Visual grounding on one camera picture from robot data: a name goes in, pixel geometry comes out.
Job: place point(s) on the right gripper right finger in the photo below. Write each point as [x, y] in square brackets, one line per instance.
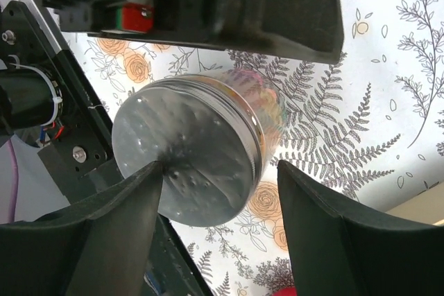
[338, 246]

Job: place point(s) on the clear glass jar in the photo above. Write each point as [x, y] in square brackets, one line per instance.
[256, 95]

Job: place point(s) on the red apple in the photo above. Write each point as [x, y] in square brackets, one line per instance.
[288, 291]

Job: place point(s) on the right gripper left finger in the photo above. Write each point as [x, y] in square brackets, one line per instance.
[98, 246]

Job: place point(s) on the silver jar lid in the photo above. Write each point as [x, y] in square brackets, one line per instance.
[207, 139]

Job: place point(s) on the beige tray gummy candies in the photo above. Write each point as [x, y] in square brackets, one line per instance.
[422, 209]

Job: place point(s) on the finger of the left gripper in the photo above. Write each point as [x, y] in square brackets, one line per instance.
[310, 30]

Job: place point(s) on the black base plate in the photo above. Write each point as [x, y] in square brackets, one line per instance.
[69, 136]

